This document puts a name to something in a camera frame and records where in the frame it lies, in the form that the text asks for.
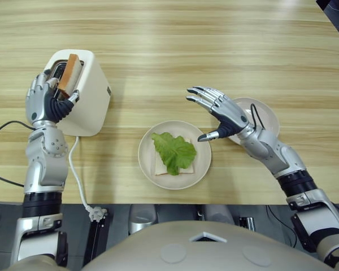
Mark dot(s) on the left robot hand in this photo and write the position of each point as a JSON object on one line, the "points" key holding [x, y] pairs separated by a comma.
{"points": [[38, 102]]}

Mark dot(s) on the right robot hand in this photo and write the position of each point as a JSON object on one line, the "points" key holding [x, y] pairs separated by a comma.
{"points": [[231, 110]]}

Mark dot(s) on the bread slice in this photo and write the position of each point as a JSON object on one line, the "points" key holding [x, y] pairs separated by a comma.
{"points": [[70, 74], [186, 168]]}

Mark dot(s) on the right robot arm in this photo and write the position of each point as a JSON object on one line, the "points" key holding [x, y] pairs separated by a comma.
{"points": [[293, 175]]}

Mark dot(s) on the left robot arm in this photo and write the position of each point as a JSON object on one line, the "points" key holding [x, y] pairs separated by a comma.
{"points": [[43, 180]]}

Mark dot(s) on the cream plate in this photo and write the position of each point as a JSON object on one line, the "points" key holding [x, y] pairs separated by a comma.
{"points": [[158, 175], [264, 114]]}

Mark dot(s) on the cream toaster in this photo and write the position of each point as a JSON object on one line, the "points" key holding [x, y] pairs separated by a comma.
{"points": [[87, 98]]}

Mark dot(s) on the green lettuce leaf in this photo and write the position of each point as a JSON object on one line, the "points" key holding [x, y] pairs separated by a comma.
{"points": [[175, 152]]}

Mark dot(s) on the robot body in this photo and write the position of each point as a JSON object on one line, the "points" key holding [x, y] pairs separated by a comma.
{"points": [[206, 248]]}

